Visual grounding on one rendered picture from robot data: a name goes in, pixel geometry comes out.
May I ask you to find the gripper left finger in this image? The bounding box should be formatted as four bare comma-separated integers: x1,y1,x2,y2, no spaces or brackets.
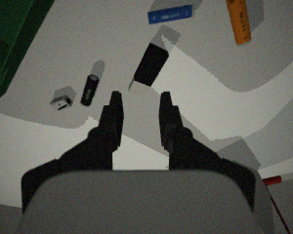
21,91,124,215

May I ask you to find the orange cylinder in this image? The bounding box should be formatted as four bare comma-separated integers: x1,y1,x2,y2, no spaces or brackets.
227,0,251,47

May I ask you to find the blue battery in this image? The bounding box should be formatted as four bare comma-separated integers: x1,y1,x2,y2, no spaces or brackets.
147,4,195,24

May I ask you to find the green three-compartment bin rack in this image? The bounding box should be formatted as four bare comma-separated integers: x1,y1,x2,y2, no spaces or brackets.
0,0,55,97

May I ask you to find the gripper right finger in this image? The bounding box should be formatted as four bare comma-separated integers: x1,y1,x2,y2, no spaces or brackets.
158,92,256,213

